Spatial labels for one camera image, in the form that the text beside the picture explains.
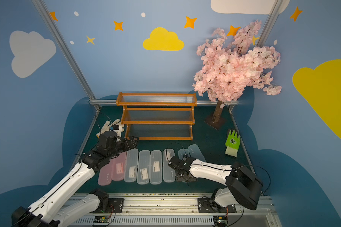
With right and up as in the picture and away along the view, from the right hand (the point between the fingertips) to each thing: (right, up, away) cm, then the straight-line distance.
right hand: (186, 175), depth 85 cm
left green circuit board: (-45, -18, -14) cm, 50 cm away
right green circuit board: (+17, -19, -12) cm, 28 cm away
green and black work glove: (+34, +17, +13) cm, 40 cm away
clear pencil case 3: (-19, +4, +1) cm, 19 cm away
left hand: (-31, +24, -7) cm, 39 cm away
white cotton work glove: (-37, +30, -15) cm, 50 cm away
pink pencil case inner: (-42, +6, +1) cm, 43 cm away
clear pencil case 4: (-10, +1, 0) cm, 10 cm away
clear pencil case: (-34, +1, -1) cm, 34 cm away
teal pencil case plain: (+7, +12, +9) cm, 17 cm away
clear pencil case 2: (-27, +4, +2) cm, 27 cm away
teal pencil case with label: (-2, +12, +9) cm, 16 cm away
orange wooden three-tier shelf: (-22, +37, +22) cm, 48 cm away
